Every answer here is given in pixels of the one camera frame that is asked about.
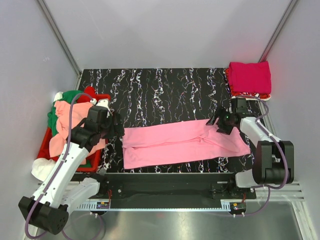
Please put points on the red t shirt in bin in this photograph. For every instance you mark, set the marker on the red t shirt in bin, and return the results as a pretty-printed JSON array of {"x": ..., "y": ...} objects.
[{"x": 89, "y": 94}]

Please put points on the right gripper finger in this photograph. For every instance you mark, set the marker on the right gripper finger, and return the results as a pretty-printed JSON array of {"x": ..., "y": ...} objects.
[
  {"x": 224, "y": 129},
  {"x": 219, "y": 112}
]

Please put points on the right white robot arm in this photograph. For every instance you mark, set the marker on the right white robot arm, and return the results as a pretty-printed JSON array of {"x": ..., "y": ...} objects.
[{"x": 274, "y": 162}]

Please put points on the pink t shirt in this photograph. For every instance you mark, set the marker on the pink t shirt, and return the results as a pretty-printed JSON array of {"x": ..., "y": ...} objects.
[{"x": 179, "y": 142}]

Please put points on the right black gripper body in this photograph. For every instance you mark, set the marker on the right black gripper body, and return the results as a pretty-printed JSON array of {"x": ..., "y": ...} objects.
[{"x": 225, "y": 118}]

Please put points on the red plastic bin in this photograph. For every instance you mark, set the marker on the red plastic bin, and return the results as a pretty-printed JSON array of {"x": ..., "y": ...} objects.
[{"x": 57, "y": 131}]

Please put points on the salmon t shirt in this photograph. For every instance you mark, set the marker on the salmon t shirt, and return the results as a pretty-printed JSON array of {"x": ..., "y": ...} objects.
[{"x": 65, "y": 117}]

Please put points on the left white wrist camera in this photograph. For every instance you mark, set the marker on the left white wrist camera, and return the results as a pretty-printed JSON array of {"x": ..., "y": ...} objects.
[{"x": 103, "y": 103}]

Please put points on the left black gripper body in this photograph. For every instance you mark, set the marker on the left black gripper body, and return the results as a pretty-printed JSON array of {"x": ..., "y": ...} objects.
[{"x": 109, "y": 130}]

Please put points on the black marble pattern mat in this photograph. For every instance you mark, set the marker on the black marble pattern mat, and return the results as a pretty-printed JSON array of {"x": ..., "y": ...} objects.
[{"x": 152, "y": 96}]

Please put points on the green t shirt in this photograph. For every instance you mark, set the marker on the green t shirt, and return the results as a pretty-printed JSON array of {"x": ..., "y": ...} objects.
[{"x": 70, "y": 96}]

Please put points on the white cable duct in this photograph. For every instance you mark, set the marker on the white cable duct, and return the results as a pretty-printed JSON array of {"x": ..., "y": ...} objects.
[{"x": 99, "y": 206}]

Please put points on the folded magenta t shirt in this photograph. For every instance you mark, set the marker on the folded magenta t shirt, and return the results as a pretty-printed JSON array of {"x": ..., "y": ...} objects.
[{"x": 250, "y": 77}]

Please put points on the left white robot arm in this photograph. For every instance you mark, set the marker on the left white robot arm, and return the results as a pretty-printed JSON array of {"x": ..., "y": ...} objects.
[{"x": 49, "y": 207}]

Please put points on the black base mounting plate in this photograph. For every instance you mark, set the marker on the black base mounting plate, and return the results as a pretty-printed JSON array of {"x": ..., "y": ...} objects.
[{"x": 217, "y": 185}]

